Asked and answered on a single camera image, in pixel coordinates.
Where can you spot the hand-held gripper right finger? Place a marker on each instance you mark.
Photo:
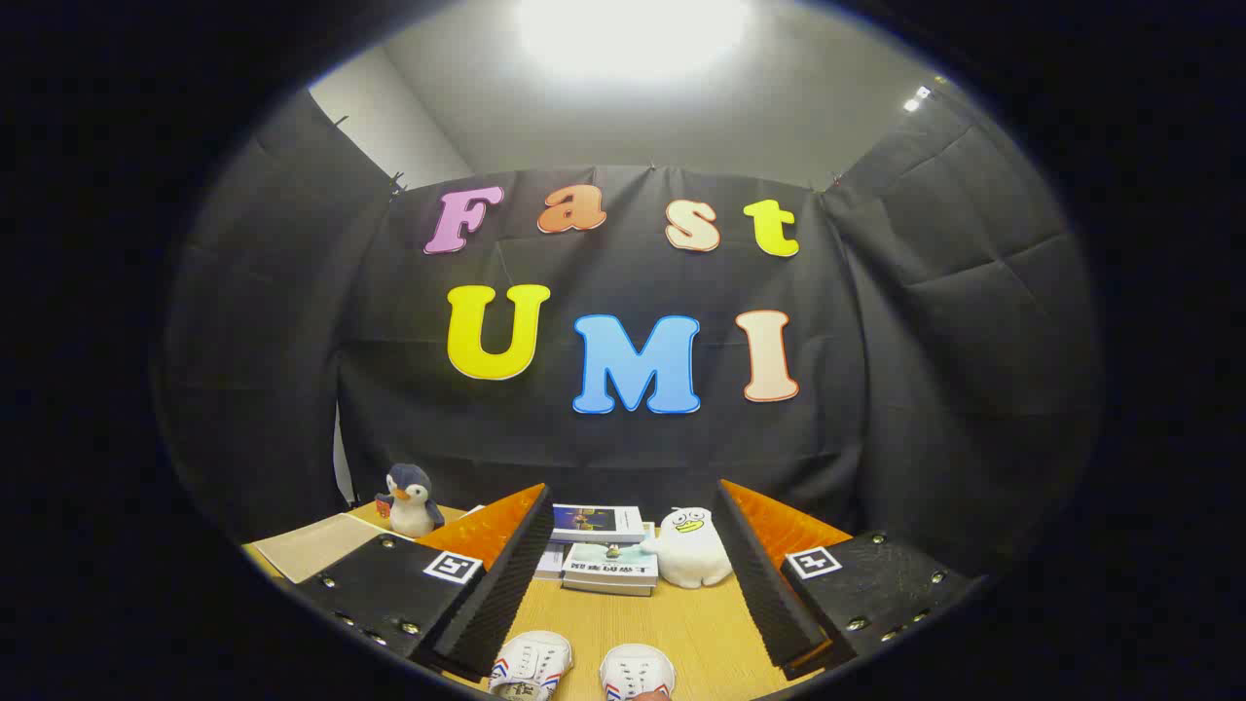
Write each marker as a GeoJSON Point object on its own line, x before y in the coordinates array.
{"type": "Point", "coordinates": [769, 594]}

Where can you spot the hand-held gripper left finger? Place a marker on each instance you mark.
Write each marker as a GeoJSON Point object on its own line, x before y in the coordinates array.
{"type": "Point", "coordinates": [496, 594]}

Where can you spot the white canvas shoe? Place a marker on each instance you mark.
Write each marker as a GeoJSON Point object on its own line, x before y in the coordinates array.
{"type": "Point", "coordinates": [531, 662]}
{"type": "Point", "coordinates": [638, 667]}

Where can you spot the beige fabric storage box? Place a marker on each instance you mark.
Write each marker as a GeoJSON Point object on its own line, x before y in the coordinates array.
{"type": "Point", "coordinates": [316, 545]}

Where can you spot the plain white book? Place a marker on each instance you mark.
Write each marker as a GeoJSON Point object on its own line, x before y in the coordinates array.
{"type": "Point", "coordinates": [552, 562]}

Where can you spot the white duck plush toy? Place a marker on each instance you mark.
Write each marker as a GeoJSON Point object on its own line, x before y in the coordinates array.
{"type": "Point", "coordinates": [691, 555]}

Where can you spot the dark-edged book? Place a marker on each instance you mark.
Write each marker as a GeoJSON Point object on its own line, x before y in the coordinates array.
{"type": "Point", "coordinates": [608, 588]}

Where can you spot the book with teal cover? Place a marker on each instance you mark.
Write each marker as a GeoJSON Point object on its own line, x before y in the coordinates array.
{"type": "Point", "coordinates": [608, 563]}

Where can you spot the book with blue picture cover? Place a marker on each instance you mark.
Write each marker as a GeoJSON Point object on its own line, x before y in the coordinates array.
{"type": "Point", "coordinates": [594, 521]}

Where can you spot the grey white penguin plush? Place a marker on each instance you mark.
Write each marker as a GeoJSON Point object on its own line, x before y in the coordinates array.
{"type": "Point", "coordinates": [412, 506]}

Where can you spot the black backdrop cloth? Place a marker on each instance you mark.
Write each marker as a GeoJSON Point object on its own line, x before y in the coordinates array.
{"type": "Point", "coordinates": [876, 389]}

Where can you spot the small ceiling spotlight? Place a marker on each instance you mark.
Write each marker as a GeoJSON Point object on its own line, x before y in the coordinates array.
{"type": "Point", "coordinates": [915, 100]}

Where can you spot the ceiling light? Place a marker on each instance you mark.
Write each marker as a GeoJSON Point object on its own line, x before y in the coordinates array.
{"type": "Point", "coordinates": [633, 29]}

